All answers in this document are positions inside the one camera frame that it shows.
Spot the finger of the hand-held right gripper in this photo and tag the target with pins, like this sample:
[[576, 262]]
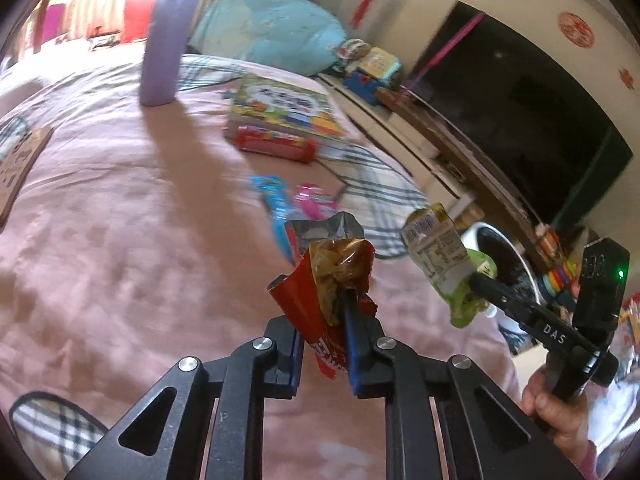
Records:
[[500, 300]]

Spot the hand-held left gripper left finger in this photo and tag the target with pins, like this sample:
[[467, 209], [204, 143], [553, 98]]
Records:
[[287, 355]]

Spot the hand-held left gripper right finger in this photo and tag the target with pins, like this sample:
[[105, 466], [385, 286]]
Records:
[[352, 345]]

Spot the white bin with black bag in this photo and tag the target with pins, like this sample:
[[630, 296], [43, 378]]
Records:
[[505, 255]]

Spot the red snack wrapper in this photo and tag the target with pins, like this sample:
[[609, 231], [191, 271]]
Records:
[[310, 305]]

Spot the green drink pouch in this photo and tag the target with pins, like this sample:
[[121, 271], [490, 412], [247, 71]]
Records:
[[440, 255]]

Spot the person's right hand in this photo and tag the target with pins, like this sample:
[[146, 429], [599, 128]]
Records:
[[562, 420]]

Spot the blue candy wrapper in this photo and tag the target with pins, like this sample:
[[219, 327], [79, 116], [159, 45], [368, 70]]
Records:
[[275, 205]]

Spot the white and wood television cabinet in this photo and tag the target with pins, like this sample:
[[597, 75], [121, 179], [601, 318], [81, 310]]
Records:
[[430, 160]]

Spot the black flat television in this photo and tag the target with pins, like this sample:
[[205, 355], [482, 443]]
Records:
[[525, 125]]

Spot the red candy tube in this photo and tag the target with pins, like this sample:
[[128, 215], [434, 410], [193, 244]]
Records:
[[275, 142]]

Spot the small red character sticker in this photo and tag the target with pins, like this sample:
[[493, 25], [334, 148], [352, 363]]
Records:
[[627, 80]]

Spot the colourful children's book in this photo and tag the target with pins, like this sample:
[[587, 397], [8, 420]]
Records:
[[285, 105]]

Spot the pink thin stick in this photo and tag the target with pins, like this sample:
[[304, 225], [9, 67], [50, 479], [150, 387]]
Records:
[[445, 50]]

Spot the yellow and blue toy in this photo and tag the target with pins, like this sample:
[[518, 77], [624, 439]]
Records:
[[377, 72]]

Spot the white toy fan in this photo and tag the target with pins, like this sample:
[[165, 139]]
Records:
[[352, 51]]

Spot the wooden puzzle board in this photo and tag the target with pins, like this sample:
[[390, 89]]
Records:
[[20, 170]]

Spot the turquoise floral cover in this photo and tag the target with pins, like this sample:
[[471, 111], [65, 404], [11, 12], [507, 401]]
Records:
[[270, 30]]

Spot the purple thermos bottle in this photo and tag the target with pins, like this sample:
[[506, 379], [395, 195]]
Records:
[[162, 45]]

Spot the pink chair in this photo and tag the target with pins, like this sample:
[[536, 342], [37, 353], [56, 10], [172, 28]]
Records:
[[54, 22]]

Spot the round red wall sticker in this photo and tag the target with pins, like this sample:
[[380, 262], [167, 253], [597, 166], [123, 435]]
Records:
[[576, 30]]

